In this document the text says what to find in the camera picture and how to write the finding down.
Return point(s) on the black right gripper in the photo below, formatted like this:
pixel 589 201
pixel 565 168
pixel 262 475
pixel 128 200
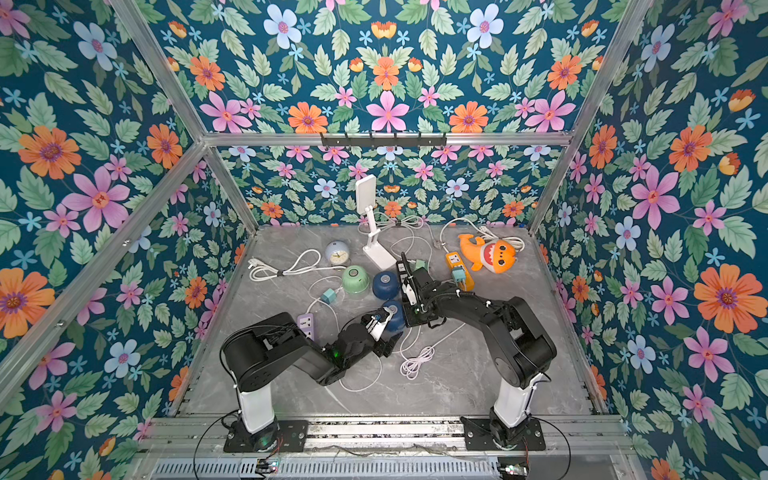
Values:
pixel 411 293

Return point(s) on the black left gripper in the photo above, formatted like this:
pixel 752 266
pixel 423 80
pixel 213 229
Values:
pixel 384 349

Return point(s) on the teal USB charger adapter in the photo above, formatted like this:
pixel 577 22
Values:
pixel 460 275

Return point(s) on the dark blue meat grinder front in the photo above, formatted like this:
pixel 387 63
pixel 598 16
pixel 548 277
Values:
pixel 396 320

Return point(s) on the dark blue meat grinder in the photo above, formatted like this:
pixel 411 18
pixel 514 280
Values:
pixel 385 285
pixel 396 320

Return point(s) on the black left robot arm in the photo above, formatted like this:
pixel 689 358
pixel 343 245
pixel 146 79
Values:
pixel 256 355

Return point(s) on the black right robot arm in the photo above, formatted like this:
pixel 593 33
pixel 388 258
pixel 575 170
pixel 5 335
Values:
pixel 519 346

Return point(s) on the black power strip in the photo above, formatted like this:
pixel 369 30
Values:
pixel 404 273

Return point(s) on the green USB charger adapter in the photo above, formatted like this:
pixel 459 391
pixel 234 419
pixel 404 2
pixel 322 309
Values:
pixel 422 264

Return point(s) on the orange power strip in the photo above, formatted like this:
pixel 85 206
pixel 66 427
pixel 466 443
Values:
pixel 453 260

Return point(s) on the light teal charger adapter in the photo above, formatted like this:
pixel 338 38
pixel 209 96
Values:
pixel 329 296

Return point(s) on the round blue alarm clock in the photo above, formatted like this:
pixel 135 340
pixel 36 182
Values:
pixel 337 253

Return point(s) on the purple power strip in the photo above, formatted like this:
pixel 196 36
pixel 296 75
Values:
pixel 306 323

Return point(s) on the white folding desk lamp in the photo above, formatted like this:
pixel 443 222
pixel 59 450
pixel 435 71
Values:
pixel 365 192

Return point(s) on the orange shark plush toy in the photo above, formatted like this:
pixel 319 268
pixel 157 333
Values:
pixel 497 256

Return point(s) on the green cordless meat grinder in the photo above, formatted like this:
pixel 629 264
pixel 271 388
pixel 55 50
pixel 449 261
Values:
pixel 355 280

